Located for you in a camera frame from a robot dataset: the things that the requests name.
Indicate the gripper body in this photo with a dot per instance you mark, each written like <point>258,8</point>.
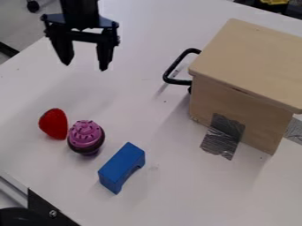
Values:
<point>80,25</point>

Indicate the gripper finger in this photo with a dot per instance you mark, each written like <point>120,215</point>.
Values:
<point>63,48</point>
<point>105,53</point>

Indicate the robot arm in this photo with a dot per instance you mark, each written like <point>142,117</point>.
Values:
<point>78,6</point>

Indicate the drawer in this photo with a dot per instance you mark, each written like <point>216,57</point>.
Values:
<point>179,69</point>

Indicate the red toy strawberry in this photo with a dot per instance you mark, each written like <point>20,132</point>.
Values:
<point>54,123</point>

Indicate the purple toy cupcake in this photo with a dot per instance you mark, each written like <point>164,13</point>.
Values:
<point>85,137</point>

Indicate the blue arch block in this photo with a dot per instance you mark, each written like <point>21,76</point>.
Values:
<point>120,167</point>

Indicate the grey tape strip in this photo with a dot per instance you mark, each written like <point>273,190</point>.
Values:
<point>222,137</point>

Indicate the cabinet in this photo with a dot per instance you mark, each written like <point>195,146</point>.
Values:
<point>247,85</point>

